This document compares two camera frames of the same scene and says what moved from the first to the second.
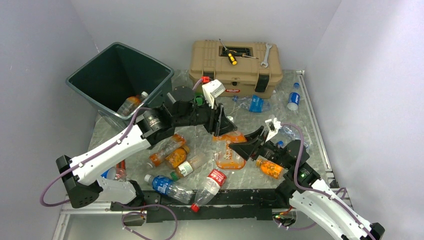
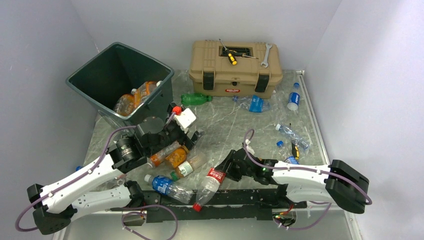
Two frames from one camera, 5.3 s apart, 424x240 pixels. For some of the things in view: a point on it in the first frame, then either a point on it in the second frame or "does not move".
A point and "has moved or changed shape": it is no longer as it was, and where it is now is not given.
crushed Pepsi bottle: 280,144 has moved or changed shape
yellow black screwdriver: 232,59 does not move
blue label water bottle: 164,185 does not move
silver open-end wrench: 265,62 does not move
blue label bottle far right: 294,98 does not move
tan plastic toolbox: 247,70 does not move
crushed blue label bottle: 253,103 does not move
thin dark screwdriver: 237,53 does not move
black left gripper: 224,124 -> 189,142
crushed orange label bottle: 226,157 -> 144,90
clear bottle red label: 210,189 does not move
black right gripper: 250,148 -> 230,172
